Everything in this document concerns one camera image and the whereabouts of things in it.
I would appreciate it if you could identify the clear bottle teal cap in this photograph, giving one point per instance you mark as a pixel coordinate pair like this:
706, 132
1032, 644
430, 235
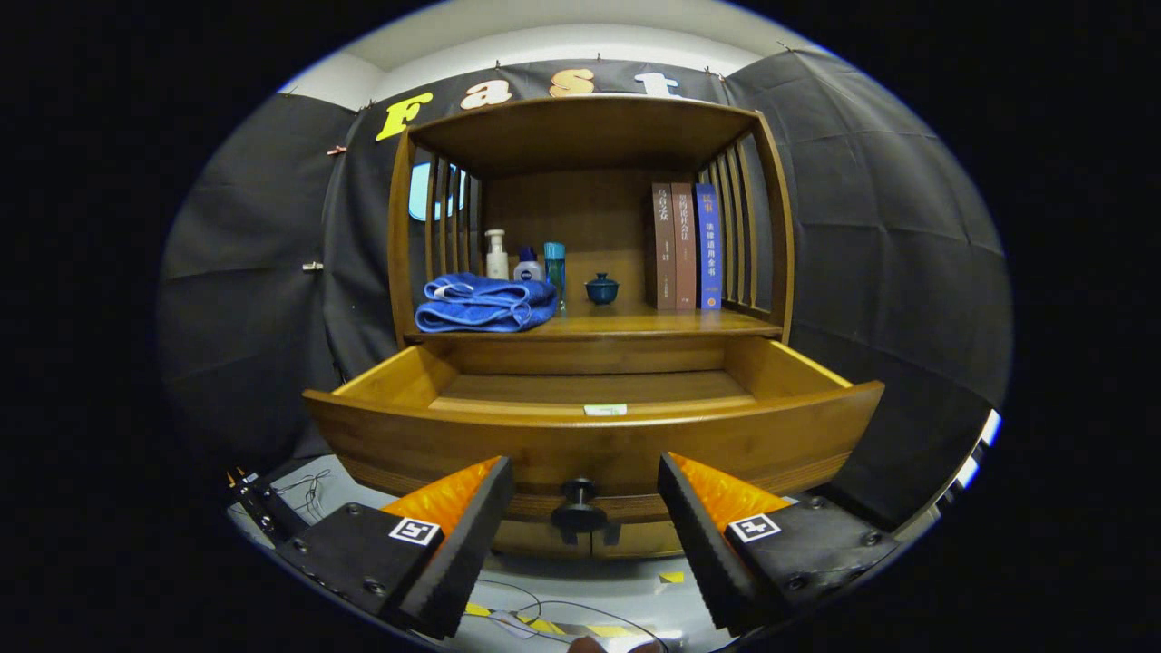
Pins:
554, 272

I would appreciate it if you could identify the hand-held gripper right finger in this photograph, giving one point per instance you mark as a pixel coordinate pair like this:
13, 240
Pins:
703, 553

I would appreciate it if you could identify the white lotion bottle blue cap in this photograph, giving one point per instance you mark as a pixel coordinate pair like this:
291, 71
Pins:
528, 269

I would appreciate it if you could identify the reddish brown book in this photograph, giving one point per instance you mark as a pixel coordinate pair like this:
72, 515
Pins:
685, 254

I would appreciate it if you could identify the cream pump bottle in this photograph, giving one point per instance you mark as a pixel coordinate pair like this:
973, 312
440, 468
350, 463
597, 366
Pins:
496, 263

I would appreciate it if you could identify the wooden cabinet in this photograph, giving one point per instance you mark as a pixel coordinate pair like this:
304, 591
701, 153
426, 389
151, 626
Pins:
590, 136

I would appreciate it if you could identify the wooden cabinet door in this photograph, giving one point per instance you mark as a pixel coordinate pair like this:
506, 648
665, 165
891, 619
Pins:
648, 542
526, 542

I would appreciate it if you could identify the blue book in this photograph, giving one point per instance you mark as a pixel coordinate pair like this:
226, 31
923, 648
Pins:
708, 254

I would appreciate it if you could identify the folded blue towel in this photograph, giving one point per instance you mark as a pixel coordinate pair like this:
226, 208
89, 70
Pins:
481, 308

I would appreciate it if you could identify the wooden countertop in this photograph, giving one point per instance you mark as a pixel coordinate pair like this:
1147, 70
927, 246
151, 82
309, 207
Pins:
626, 319

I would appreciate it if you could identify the dark blue lidded cup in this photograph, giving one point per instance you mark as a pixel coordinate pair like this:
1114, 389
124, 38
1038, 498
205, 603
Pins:
602, 290

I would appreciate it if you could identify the dark brown book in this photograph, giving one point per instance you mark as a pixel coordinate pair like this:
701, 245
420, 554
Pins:
664, 254

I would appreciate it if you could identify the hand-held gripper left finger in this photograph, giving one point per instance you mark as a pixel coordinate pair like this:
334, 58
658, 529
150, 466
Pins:
467, 553

